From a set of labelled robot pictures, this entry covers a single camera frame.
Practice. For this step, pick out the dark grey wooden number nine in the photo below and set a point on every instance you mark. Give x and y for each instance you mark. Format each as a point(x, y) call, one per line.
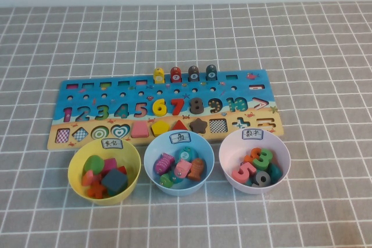
point(258, 183)

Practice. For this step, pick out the white label on blue bowl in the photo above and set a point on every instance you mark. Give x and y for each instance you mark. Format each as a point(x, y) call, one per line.
point(180, 137)

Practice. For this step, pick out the blue plastic bowl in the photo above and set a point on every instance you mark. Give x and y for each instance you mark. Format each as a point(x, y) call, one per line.
point(154, 149)

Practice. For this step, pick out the pink plastic bowl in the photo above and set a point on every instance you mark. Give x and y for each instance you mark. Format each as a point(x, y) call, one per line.
point(229, 149)

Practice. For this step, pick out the wooden number puzzle board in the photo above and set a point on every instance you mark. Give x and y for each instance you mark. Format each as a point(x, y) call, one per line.
point(122, 86)

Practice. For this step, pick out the white label on pink bowl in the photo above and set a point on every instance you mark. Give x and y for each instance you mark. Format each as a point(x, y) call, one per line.
point(253, 134)

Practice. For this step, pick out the yellow plastic bowl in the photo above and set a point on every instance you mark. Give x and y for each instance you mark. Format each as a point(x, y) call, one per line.
point(132, 158)

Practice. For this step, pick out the white label on yellow bowl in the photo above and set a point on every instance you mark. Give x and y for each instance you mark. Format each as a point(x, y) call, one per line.
point(112, 143)

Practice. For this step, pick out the red wooden number seven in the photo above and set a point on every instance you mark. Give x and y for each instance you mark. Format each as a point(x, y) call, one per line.
point(178, 105)

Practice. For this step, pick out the brown wooden number eight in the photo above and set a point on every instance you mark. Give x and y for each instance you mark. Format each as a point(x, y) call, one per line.
point(197, 110)

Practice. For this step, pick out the red wooden triangle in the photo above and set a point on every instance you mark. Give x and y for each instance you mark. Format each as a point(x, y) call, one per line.
point(181, 126)

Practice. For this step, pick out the brown wooden star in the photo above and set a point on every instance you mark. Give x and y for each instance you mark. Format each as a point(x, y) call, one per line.
point(198, 126)

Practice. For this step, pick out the yellow wooden number six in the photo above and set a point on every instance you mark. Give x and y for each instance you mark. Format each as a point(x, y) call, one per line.
point(157, 111)

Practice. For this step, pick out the yellow wooden pentagon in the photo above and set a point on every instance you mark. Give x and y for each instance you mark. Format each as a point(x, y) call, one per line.
point(160, 128)

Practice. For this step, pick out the brown fish peg eight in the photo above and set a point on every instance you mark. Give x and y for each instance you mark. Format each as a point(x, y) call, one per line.
point(193, 73)

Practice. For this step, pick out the red fish peg seven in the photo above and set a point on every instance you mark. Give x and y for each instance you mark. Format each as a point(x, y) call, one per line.
point(176, 74)

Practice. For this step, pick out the yellow fish peg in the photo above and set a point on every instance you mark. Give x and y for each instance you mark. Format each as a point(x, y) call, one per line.
point(159, 75)

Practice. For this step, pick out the dark teal fish peg nine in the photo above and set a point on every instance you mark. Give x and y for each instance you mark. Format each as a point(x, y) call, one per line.
point(211, 72)

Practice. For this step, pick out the teal wooden fish two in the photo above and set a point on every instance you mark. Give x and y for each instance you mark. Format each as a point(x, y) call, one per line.
point(185, 155)

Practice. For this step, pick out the pink wooden trapezoid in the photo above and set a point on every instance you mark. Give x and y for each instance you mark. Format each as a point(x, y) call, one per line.
point(140, 130)

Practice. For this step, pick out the pink wooden fish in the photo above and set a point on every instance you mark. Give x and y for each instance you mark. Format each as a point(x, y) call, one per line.
point(182, 169)

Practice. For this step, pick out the purple wooden fish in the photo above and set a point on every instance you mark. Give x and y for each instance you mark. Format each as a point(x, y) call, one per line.
point(162, 165)

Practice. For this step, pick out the orange wooden fish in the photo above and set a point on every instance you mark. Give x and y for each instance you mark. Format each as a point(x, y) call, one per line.
point(196, 169)

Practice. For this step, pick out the grey checkered tablecloth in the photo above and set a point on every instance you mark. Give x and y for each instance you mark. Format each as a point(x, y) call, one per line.
point(186, 41)

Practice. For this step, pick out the green wooden fish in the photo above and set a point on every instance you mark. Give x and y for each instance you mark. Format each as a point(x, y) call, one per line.
point(167, 180)

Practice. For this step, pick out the orange wooden number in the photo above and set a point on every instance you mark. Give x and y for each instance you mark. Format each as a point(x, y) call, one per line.
point(254, 152)

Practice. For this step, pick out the pink wooden number five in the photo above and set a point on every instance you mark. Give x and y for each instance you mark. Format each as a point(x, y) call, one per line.
point(242, 173)

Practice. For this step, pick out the red wooden block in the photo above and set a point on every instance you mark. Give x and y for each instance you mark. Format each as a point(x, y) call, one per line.
point(122, 169)

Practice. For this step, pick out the green wooden number three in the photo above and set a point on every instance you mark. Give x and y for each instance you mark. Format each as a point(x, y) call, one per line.
point(266, 158)

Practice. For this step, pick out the magenta wooden block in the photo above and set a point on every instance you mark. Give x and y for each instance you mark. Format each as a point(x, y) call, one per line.
point(110, 164)

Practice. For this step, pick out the small teal wooden number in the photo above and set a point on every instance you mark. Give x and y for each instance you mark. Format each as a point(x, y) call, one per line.
point(248, 182)

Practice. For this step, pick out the dark teal wooden square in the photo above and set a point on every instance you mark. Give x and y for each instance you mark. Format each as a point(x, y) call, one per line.
point(114, 179)

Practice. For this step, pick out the green wooden circle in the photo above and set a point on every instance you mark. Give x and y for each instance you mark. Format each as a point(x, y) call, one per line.
point(93, 163)

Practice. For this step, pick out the large teal wooden number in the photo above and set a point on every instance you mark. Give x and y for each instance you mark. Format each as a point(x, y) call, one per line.
point(276, 172)

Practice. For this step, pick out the teal wooden block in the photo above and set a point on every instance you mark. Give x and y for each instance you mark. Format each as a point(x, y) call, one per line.
point(114, 193)

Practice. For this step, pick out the coral wooden block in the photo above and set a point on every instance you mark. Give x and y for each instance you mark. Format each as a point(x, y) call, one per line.
point(88, 177)

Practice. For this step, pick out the orange wooden plus sign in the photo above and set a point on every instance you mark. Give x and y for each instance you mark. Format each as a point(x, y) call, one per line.
point(96, 190)

